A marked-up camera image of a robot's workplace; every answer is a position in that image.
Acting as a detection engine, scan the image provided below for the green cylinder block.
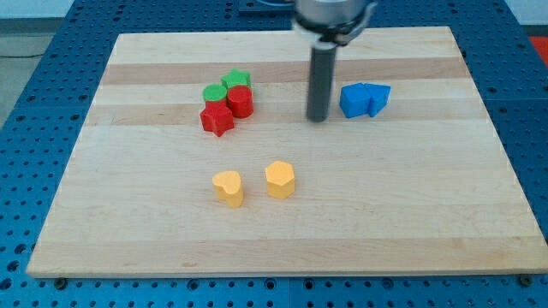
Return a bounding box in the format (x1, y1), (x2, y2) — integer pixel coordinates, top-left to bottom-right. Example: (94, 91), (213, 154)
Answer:
(202, 84), (228, 107)

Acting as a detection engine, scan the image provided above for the yellow heart block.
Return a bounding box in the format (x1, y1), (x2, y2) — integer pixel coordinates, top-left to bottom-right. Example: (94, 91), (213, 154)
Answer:
(212, 170), (244, 208)

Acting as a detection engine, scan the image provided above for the wooden board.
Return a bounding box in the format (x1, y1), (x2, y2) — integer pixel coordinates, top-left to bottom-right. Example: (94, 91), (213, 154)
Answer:
(27, 27), (547, 278)

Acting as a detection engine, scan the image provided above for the blue pentagon block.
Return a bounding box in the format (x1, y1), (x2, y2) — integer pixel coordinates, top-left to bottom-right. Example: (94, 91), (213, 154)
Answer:
(364, 83), (390, 117)

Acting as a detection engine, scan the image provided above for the red star block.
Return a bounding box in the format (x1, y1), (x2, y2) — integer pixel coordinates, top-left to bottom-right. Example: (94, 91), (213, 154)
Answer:
(200, 103), (235, 137)

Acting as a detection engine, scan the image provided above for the green star block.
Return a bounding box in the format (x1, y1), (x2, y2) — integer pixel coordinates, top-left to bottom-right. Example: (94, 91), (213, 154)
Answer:
(221, 68), (251, 90)

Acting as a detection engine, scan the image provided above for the blue cube block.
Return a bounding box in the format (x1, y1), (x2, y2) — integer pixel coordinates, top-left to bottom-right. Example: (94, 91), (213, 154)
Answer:
(339, 83), (371, 118)

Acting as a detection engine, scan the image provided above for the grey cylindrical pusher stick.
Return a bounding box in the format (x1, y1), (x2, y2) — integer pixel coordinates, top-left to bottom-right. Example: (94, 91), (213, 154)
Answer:
(307, 47), (337, 122)

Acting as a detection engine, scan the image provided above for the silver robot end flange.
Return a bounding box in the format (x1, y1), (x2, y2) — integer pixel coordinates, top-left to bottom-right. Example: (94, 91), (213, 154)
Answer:
(292, 0), (378, 46)

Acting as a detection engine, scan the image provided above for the yellow hexagon block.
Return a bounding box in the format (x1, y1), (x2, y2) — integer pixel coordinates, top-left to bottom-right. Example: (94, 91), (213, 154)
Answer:
(265, 161), (295, 199)

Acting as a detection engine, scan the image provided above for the red cylinder block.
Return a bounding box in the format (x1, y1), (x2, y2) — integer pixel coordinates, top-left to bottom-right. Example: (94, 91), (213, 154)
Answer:
(227, 86), (253, 118)

